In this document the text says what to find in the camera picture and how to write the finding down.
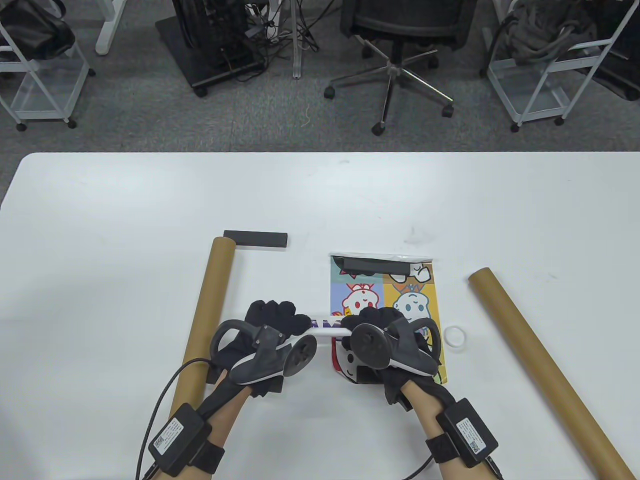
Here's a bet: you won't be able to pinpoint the person's right hand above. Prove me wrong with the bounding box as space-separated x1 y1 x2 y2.
340 306 456 412

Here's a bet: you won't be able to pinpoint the person's left forearm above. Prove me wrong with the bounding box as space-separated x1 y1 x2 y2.
165 385 251 480

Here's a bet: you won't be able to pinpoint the black wrist strap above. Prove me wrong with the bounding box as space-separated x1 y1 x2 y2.
192 442 226 475
425 434 461 463

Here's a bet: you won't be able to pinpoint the grey bag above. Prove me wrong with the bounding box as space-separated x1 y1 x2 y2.
502 0 598 65

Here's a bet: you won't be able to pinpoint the black bag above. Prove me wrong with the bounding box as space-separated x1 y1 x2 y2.
0 0 76 62

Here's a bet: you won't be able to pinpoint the brown cardboard mailing tube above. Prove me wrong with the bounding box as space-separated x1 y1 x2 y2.
468 267 636 480
169 236 237 421

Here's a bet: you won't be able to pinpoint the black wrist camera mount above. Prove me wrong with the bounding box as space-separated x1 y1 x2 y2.
385 384 414 411

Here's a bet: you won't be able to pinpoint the person's left hand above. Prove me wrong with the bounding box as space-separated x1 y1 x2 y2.
212 300 312 398

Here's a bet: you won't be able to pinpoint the grey handheld controller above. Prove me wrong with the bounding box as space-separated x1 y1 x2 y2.
210 320 318 386
349 317 443 377

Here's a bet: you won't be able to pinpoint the tangled black cables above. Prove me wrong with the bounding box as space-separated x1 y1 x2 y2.
244 0 346 55

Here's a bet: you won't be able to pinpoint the white plastic tube cap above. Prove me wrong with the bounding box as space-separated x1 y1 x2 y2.
443 326 470 349

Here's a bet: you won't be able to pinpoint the white poster purple lettering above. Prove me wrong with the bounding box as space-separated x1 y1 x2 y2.
306 316 351 337

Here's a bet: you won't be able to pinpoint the black equipment base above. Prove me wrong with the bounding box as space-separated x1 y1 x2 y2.
575 0 640 102

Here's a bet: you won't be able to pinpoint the white wire cart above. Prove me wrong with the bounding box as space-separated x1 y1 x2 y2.
486 0 640 133
0 19 97 132

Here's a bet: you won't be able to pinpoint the colourful cartoon poster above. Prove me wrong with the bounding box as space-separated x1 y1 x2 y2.
329 252 447 385

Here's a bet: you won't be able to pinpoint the black rolling equipment cart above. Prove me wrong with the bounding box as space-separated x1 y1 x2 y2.
155 0 268 98

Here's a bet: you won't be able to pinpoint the clear acrylic post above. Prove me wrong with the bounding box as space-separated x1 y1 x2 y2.
291 0 305 80

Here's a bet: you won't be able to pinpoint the black wrist sensor box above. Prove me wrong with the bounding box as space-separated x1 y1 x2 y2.
148 403 212 477
436 397 499 468

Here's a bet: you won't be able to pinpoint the white desk leg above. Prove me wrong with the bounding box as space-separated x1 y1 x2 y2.
95 0 128 56

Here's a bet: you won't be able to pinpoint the black office chair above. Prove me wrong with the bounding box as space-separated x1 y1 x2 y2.
324 0 480 137

